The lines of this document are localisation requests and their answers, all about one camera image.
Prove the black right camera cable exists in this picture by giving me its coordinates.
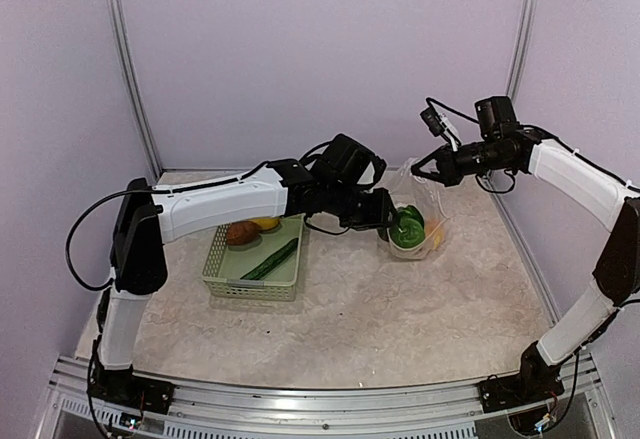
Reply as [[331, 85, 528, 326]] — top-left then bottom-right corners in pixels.
[[424, 97, 479, 125]]

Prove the yellow lemon toy back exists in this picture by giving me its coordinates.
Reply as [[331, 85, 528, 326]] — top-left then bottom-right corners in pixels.
[[250, 217, 280, 231]]

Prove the green bok choy toy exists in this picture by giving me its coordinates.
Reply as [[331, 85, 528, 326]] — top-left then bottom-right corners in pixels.
[[389, 205, 426, 249]]

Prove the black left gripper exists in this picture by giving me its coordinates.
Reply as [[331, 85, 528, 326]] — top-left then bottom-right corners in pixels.
[[327, 180, 402, 231]]

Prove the brown round cake toy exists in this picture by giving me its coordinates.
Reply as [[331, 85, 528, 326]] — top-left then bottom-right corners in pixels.
[[226, 221, 260, 246]]

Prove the aluminium frame post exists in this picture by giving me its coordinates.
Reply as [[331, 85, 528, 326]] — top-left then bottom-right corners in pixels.
[[106, 0, 163, 180], [506, 0, 538, 102]]

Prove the beige perforated plastic basket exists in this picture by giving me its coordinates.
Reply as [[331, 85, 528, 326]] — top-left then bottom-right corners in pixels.
[[201, 216, 303, 302]]

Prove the left aluminium frame post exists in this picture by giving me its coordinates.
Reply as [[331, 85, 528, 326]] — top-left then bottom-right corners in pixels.
[[106, 0, 163, 180]]

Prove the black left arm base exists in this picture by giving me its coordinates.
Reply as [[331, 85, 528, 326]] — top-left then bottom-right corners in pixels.
[[88, 363, 175, 414]]

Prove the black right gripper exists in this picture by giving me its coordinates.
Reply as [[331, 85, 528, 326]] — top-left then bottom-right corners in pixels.
[[412, 138, 512, 186]]

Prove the clear zip top bag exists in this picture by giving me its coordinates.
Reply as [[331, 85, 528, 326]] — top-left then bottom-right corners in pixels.
[[379, 158, 449, 261]]

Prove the dark green cucumber toy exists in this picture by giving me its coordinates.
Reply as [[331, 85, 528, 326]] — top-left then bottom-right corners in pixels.
[[241, 238, 299, 281]]

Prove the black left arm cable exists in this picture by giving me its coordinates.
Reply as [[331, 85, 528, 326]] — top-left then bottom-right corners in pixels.
[[65, 188, 151, 291]]

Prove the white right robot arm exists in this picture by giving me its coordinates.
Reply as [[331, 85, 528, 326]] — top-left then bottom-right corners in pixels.
[[412, 96, 639, 403]]

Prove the front aluminium rail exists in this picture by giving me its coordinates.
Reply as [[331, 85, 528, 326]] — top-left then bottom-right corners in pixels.
[[28, 353, 622, 438]]

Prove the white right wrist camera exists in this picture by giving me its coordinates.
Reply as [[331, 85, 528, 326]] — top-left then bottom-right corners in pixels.
[[420, 106, 462, 152]]

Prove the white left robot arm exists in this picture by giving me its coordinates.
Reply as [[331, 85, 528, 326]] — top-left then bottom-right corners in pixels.
[[97, 134, 395, 404]]

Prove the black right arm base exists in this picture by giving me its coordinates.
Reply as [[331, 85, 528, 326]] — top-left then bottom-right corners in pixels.
[[477, 342, 565, 413]]

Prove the right aluminium frame post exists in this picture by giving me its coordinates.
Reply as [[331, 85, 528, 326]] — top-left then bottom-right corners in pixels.
[[506, 0, 538, 102]]

